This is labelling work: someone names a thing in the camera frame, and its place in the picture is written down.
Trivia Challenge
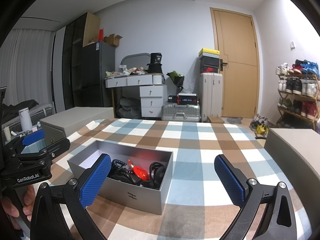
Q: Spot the black spiral hair tie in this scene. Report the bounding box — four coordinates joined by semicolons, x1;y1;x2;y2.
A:
111;158;128;173

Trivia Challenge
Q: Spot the red China pin badge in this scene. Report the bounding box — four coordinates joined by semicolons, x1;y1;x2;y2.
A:
133;166;150;181

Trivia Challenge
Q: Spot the black hair claw clip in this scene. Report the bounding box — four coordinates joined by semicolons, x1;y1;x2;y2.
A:
149;162;166;189

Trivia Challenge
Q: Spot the person's left hand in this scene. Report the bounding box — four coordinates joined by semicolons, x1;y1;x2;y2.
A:
0;184;37;224

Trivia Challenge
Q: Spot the white cylinder bottle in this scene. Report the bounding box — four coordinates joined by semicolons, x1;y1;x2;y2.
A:
18;107;33;132

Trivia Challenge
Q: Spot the grey cabinet left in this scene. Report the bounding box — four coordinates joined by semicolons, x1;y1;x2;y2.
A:
40;107;114;145

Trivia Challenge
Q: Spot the grey cabinet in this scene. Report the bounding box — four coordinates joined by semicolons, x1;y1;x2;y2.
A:
264;128;319;228
40;107;114;145

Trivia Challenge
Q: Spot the grey cabinet right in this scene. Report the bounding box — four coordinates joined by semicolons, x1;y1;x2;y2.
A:
264;128;319;228

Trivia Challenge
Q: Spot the plaid checkered tablecloth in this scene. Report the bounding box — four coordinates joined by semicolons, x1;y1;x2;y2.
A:
49;119;287;239

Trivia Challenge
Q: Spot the grey open cardboard box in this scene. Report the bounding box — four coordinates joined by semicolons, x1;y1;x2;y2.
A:
68;140;173;215

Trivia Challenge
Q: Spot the black refrigerator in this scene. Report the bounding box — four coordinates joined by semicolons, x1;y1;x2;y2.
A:
80;41;115;107

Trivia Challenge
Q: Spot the white drawer desk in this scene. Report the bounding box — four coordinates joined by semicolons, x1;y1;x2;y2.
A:
105;74;168;118

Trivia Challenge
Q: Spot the small cardboard box on floor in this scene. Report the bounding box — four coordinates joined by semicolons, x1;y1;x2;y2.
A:
207;116;225;124

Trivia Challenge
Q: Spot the wooden shoe rack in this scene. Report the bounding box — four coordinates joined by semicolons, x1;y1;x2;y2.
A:
276;73;319;131

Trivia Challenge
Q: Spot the silver flat suitcase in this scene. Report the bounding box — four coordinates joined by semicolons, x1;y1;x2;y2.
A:
161;103;201;122

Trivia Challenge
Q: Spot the grey chair back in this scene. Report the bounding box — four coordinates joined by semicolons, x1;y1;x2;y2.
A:
120;53;151;69

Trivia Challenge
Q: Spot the open cardboard box on fridge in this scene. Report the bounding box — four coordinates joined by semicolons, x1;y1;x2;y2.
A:
103;34;123;47

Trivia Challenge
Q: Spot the black box on suitcase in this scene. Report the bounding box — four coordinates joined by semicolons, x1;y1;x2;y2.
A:
168;93;198;105

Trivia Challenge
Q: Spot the black red shoe box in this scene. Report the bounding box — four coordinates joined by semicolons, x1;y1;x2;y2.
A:
200;56;220;73

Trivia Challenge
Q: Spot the yellow lid shoe box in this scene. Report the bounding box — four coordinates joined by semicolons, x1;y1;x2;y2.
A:
199;48;220;58

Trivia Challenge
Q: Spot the wooden door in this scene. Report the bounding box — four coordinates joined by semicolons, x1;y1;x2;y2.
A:
210;8;260;118

